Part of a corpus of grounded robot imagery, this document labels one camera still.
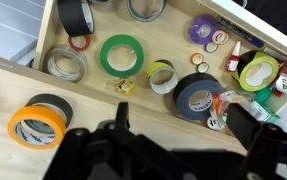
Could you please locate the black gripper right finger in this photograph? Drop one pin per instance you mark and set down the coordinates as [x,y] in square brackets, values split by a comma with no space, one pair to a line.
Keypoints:
[243,125]

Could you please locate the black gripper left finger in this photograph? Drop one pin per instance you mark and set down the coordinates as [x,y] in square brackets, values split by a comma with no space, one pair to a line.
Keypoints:
[122,115]

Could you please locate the small yellow tape roll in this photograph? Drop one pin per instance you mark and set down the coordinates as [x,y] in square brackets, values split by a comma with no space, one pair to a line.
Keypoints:
[120,87]

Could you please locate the clear tape red dispenser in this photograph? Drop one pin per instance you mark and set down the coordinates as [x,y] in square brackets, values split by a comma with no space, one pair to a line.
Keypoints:
[218,103]

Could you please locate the green tape dispenser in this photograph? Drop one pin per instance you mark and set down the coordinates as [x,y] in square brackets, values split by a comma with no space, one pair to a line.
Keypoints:
[263,95]

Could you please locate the yellow green tape roll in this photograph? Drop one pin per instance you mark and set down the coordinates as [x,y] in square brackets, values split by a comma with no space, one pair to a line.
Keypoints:
[246,83]

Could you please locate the yellow white tape roll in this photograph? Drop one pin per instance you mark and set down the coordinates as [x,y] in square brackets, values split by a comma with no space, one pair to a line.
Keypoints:
[154,66]

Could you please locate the flat black tape roll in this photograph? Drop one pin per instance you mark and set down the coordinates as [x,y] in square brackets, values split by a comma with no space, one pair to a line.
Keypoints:
[64,103]

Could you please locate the orange tape roll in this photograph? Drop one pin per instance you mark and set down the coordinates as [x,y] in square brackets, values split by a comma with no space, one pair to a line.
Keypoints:
[41,115]

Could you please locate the clear tape roll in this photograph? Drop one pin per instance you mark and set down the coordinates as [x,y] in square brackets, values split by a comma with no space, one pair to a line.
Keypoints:
[49,65]

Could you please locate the wooden drawer white front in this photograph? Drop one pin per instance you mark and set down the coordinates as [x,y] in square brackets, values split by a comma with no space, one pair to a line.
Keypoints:
[169,36]

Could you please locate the blue grey tape roll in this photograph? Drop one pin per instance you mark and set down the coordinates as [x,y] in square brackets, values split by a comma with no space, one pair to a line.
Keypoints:
[133,15]

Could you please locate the purple tape roll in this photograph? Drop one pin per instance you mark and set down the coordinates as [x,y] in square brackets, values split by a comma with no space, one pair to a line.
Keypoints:
[194,33]

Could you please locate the wide black tape roll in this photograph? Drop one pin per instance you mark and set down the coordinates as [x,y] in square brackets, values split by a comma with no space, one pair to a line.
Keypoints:
[71,16]

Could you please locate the red glue bottle white cap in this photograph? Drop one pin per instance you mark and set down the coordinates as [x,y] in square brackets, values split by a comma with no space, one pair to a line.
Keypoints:
[232,63]

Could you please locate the black marker pen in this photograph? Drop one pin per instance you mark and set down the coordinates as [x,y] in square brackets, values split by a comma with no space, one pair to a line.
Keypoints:
[239,31]

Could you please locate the white base cabinet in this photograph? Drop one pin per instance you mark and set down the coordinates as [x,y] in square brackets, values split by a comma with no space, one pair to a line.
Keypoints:
[6,26]

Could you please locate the dark grey duct tape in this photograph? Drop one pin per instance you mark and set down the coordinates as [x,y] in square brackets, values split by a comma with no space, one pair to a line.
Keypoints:
[183,96]

